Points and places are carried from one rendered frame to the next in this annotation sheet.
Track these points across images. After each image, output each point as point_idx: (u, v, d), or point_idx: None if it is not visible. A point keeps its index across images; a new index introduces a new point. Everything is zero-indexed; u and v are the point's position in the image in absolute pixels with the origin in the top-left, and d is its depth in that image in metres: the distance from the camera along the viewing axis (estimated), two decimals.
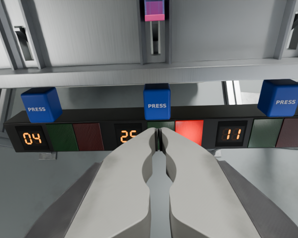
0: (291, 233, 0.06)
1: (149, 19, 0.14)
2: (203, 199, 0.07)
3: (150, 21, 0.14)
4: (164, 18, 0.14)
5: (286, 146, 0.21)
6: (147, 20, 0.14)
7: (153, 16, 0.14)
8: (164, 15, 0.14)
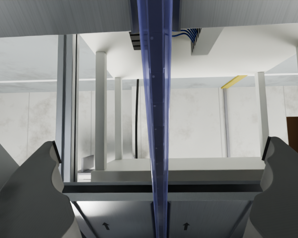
0: None
1: None
2: (293, 224, 0.06)
3: None
4: None
5: None
6: None
7: None
8: None
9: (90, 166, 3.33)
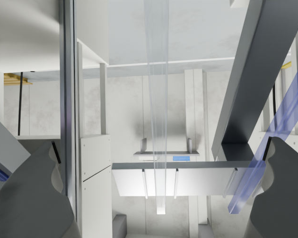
0: None
1: None
2: (294, 224, 0.06)
3: None
4: None
5: None
6: None
7: None
8: None
9: (145, 148, 3.47)
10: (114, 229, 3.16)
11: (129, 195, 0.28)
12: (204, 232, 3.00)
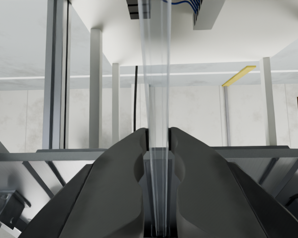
0: None
1: None
2: (210, 199, 0.07)
3: None
4: None
5: None
6: None
7: None
8: None
9: None
10: None
11: None
12: None
